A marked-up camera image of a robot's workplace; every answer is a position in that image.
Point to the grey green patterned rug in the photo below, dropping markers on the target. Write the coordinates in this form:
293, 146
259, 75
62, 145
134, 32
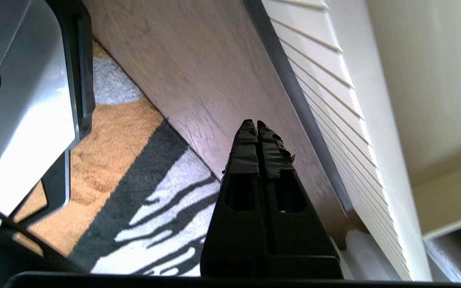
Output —
126, 180

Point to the dark robot base chassis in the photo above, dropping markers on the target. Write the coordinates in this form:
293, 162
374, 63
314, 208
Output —
18, 120

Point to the cream fluted drawer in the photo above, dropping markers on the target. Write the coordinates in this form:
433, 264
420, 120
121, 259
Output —
374, 120

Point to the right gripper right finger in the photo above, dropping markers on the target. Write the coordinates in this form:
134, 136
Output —
298, 236

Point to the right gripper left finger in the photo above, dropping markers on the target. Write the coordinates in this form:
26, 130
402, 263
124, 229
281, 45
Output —
234, 236

